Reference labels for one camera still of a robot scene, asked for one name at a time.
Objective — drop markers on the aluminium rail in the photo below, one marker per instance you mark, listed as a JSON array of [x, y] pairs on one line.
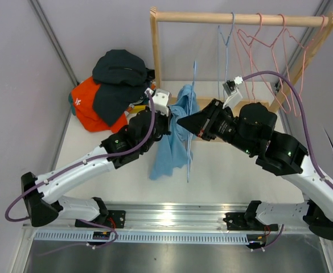
[[173, 217]]

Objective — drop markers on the blue hanger light shorts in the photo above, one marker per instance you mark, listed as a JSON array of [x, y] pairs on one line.
[[190, 111]]

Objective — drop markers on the patterned colourful shorts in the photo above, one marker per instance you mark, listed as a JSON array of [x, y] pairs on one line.
[[144, 99]]

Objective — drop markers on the slotted cable duct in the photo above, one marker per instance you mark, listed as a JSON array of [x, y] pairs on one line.
[[218, 238]]

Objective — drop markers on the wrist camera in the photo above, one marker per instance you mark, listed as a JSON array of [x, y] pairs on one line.
[[160, 99], [234, 95]]

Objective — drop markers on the blue hanger navy shorts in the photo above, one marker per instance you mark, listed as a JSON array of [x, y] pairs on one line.
[[226, 42]]

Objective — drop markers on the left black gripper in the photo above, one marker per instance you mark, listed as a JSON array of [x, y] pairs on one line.
[[166, 119]]

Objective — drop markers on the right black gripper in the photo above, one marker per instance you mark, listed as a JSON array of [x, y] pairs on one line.
[[202, 123]]

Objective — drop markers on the dark navy shorts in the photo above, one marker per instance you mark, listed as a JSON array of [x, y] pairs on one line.
[[123, 78]]

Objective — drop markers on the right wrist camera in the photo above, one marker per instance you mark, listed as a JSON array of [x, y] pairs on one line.
[[234, 95]]

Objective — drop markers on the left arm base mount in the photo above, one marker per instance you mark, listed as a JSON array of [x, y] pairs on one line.
[[109, 219]]

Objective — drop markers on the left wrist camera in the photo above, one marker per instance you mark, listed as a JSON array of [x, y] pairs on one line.
[[160, 99]]

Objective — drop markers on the dark green shorts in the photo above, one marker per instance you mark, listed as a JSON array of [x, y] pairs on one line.
[[70, 100]]

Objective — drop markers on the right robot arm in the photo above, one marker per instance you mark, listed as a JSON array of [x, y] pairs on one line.
[[253, 132]]

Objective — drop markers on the pink hanger orange shorts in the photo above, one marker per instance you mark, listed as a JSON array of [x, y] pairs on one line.
[[247, 41]]

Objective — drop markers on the wooden clothes rack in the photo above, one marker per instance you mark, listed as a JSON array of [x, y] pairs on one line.
[[179, 37]]

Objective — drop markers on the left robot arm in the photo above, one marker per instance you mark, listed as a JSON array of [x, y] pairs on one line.
[[45, 198]]

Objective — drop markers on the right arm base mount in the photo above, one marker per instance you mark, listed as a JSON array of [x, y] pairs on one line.
[[236, 221]]

